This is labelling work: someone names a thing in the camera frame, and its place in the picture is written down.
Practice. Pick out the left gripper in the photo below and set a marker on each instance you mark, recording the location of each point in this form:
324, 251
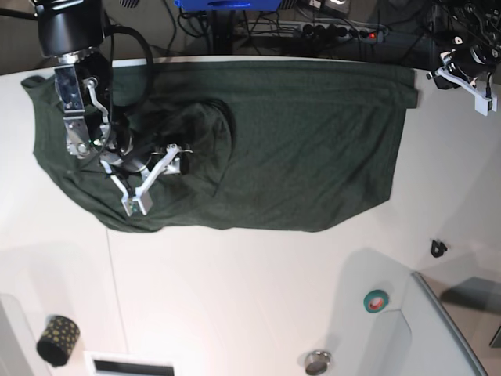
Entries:
467, 64

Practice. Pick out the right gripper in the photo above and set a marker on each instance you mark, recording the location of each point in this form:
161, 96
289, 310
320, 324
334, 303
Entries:
129, 153

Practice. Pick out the dark green t-shirt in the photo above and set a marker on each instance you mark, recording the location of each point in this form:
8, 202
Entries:
276, 145

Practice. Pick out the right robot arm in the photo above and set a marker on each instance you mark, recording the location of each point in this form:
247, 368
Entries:
96, 129

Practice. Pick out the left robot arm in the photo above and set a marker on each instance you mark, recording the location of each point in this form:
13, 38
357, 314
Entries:
471, 23

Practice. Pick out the blue box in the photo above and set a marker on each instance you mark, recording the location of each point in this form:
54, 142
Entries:
237, 5

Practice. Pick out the white power strip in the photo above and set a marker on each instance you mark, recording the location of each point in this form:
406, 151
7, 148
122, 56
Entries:
337, 31

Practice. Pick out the small black clip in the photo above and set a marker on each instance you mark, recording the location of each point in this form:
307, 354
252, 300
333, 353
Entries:
438, 248

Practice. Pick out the black gold dotted cup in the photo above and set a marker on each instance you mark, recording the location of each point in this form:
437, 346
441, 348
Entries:
58, 340

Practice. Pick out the white slotted tray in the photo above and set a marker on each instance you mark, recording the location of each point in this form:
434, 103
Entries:
100, 363

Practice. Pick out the green tape roll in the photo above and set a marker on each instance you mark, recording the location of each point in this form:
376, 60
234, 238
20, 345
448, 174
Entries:
375, 301

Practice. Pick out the round metal tin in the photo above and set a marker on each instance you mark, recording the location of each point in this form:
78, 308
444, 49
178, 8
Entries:
317, 362

